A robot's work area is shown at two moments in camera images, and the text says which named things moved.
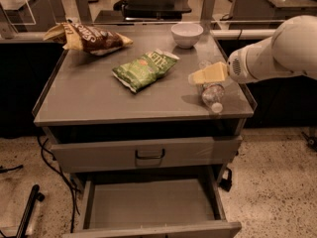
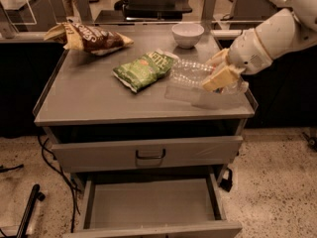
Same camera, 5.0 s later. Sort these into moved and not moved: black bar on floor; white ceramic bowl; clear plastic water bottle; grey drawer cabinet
Moved: clear plastic water bottle
Not moved: grey drawer cabinet; white ceramic bowl; black bar on floor
